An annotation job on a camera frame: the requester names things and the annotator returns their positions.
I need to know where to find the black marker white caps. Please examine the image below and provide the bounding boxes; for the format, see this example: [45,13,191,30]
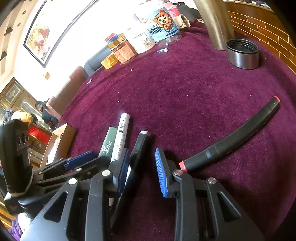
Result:
[110,131,151,232]

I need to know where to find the white glue tube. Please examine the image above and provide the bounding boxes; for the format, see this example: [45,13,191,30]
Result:
[111,113,130,162]

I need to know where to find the black marker red caps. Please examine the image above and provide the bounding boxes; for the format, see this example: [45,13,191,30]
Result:
[179,96,280,173]

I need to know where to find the purple sleeve left forearm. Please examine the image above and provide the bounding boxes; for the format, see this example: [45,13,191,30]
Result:
[8,218,23,241]

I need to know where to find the cardboard box tray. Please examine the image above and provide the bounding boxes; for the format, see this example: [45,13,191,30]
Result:
[40,123,76,167]

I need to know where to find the person in yellow red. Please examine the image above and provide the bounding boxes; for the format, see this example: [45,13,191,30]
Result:
[4,108,51,145]

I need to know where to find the person in dark clothes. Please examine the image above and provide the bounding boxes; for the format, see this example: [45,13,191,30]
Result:
[35,100,59,131]

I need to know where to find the brown wooden chair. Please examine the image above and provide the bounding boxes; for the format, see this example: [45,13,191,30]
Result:
[45,66,87,120]

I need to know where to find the purple tablecloth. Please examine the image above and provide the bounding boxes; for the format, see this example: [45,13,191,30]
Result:
[60,22,295,240]

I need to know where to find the grey leather sofa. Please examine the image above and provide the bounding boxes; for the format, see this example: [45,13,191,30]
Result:
[84,46,111,78]

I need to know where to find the yellow tape roll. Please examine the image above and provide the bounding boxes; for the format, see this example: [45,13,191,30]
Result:
[101,54,119,70]

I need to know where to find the steel thermos lid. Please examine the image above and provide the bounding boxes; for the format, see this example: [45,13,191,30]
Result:
[226,39,259,70]

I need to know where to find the glass jar orange label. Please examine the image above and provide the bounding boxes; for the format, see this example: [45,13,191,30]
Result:
[111,40,137,64]

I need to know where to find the small blue clear lighter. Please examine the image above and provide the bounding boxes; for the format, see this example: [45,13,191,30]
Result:
[157,48,168,53]

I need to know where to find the white plastic jar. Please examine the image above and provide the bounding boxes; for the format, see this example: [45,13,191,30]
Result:
[123,24,156,54]

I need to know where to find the blue label snack jar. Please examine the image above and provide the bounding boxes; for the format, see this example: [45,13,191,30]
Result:
[147,7,182,46]

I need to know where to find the wooden brick pattern cabinet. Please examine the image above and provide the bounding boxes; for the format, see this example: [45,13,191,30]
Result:
[224,1,295,72]

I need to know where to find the steel thermos flask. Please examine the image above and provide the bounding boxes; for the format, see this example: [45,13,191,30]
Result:
[194,0,235,50]

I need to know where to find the red lid plastic jar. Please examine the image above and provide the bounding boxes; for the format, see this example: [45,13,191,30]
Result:
[165,1,181,18]

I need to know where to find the framed wall painting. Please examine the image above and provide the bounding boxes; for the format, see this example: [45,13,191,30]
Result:
[23,0,97,68]

